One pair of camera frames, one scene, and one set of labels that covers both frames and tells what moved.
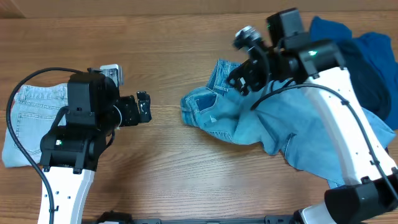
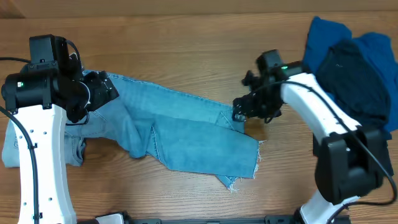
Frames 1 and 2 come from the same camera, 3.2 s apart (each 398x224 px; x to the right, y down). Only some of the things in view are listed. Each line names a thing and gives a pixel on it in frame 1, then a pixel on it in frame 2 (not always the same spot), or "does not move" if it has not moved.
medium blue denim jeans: [288, 119] → [180, 133]
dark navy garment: [370, 87] does not move
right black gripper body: [247, 78] → [244, 106]
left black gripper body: [137, 109] → [104, 88]
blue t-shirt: [377, 48] does not move
